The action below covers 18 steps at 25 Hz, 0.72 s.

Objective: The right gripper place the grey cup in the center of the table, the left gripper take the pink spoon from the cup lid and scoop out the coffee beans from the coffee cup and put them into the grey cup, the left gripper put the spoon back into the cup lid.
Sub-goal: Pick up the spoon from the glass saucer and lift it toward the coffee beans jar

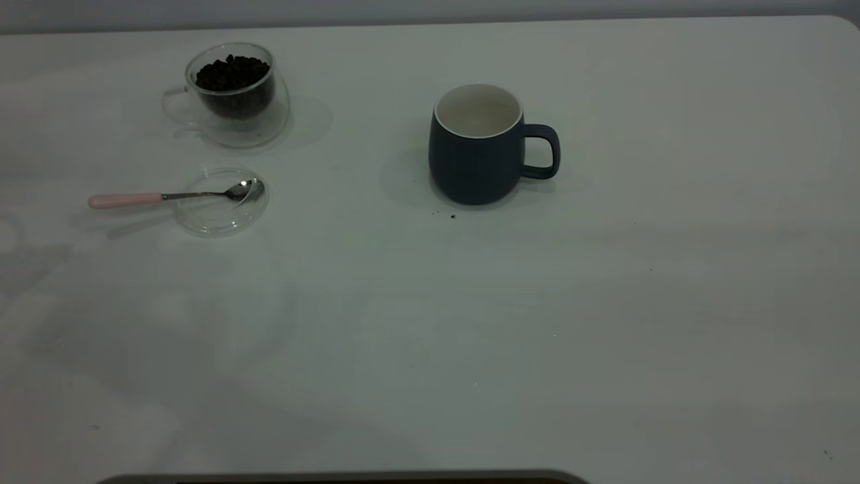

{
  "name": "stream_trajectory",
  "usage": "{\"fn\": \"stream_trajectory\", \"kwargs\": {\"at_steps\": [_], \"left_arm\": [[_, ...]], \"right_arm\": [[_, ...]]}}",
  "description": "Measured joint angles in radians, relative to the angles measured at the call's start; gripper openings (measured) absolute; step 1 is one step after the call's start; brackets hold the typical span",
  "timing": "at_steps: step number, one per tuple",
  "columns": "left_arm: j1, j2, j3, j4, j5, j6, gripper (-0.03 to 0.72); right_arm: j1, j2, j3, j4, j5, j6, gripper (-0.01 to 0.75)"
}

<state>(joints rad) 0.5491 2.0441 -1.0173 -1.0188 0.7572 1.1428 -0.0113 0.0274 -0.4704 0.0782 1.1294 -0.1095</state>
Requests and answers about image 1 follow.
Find pink-handled metal spoon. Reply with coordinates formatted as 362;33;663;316
88;178;259;210

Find double-walled glass cup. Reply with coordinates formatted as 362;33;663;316
161;42;292;149

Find dark coffee beans pile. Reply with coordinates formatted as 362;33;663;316
195;54;275;120

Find dark blue-grey ceramic mug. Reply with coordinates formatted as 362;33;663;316
428;82;561;206

